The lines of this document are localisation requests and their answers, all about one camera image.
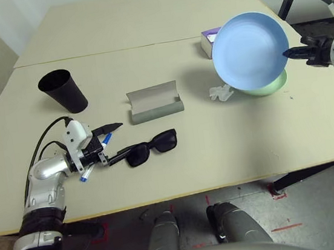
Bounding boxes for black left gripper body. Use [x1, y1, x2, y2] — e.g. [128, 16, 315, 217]
[77, 135, 110, 169]

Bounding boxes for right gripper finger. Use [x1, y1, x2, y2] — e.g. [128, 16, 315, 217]
[281, 46, 310, 61]

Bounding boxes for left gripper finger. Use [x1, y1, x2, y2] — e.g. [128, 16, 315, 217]
[89, 121, 125, 138]
[98, 145, 139, 169]

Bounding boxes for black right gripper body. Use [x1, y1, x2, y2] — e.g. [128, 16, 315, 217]
[301, 33, 334, 70]

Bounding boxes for black sunglasses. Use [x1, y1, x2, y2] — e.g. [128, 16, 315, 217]
[112, 128, 181, 170]

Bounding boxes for blue plate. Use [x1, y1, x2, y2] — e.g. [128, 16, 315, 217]
[208, 7, 295, 93]

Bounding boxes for grey glasses case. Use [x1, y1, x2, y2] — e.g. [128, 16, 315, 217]
[125, 79, 186, 126]

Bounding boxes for white tissue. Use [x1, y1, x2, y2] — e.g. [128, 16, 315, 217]
[208, 82, 237, 104]

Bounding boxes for white marker blue cap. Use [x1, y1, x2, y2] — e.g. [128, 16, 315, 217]
[74, 133, 119, 184]

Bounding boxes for green plate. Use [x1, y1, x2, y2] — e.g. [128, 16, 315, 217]
[235, 69, 290, 100]

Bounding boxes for black plastic cup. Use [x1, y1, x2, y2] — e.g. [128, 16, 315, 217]
[36, 66, 90, 119]

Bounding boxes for purple tissue pack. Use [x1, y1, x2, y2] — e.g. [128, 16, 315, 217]
[198, 25, 226, 60]

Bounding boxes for grey robot left leg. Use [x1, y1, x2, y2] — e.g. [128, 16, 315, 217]
[141, 210, 183, 250]

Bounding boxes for grey robot leg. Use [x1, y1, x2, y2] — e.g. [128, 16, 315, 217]
[141, 210, 183, 250]
[205, 196, 273, 250]

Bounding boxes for grey robot right leg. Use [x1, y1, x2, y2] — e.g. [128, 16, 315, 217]
[205, 196, 273, 250]

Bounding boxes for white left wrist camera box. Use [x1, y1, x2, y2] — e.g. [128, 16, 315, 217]
[61, 117, 96, 162]

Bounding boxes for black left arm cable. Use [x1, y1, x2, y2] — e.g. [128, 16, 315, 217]
[16, 115, 82, 207]

